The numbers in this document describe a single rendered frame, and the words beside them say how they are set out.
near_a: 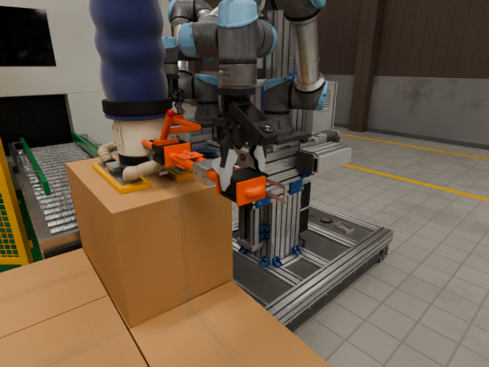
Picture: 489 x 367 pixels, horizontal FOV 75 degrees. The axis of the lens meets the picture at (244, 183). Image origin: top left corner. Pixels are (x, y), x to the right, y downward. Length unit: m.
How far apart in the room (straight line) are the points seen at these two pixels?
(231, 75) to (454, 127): 6.17
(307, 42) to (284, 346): 0.95
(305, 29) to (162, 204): 0.71
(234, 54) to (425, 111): 6.25
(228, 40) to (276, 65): 0.95
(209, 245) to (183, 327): 0.27
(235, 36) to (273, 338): 0.84
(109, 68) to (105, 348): 0.83
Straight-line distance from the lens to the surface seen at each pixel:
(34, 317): 1.33
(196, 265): 1.14
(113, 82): 1.11
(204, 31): 0.78
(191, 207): 1.03
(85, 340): 1.17
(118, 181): 1.10
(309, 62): 1.22
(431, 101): 6.74
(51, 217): 2.04
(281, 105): 1.35
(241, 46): 0.64
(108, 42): 1.11
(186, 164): 0.84
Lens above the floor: 1.32
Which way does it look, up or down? 20 degrees down
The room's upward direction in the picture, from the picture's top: straight up
